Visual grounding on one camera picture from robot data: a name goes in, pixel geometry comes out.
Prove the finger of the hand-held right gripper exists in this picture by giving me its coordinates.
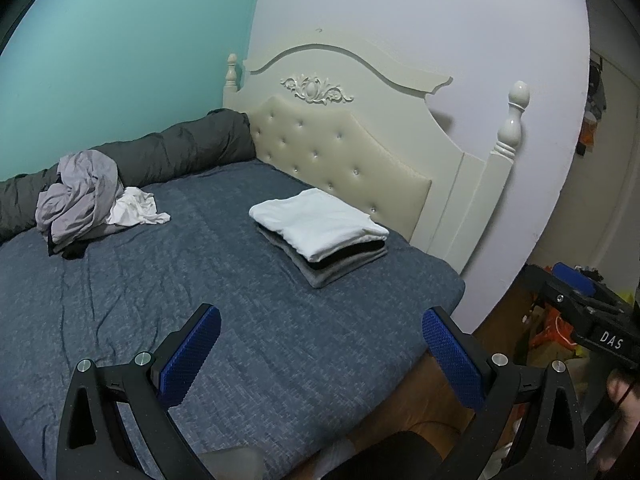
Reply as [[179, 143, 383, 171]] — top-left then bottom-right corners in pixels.
[[520, 265, 577, 332], [552, 261, 608, 307]]

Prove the dark grey rolled duvet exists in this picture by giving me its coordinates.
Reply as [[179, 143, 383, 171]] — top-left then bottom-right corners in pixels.
[[0, 108, 257, 247]]

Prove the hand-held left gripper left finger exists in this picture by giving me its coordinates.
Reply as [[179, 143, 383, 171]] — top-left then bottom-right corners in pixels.
[[56, 303, 222, 480]]

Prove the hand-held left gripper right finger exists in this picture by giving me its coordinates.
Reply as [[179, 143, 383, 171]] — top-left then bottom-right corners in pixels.
[[421, 306, 588, 480]]

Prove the folded grey garment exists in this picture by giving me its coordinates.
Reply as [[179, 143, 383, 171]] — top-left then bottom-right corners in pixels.
[[256, 227, 389, 290]]

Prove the folded black garment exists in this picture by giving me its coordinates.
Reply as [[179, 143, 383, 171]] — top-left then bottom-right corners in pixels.
[[260, 232, 389, 267]]

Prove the white t-shirt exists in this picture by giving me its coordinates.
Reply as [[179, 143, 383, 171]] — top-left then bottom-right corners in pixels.
[[249, 187, 390, 262]]

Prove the orange plastic bag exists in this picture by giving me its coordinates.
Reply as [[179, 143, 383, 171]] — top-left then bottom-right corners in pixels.
[[530, 306, 582, 357]]

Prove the person's right hand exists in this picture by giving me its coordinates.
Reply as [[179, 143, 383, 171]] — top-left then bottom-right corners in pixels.
[[606, 374, 640, 461]]

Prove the crumpled white shirt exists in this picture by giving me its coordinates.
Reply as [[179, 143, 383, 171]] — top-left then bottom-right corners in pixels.
[[106, 186, 172, 227]]

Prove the light grey crumpled garment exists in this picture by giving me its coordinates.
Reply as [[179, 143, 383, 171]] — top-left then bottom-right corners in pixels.
[[35, 150, 126, 254]]

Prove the cream tufted headboard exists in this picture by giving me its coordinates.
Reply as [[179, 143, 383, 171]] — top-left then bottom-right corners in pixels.
[[222, 42, 531, 277]]

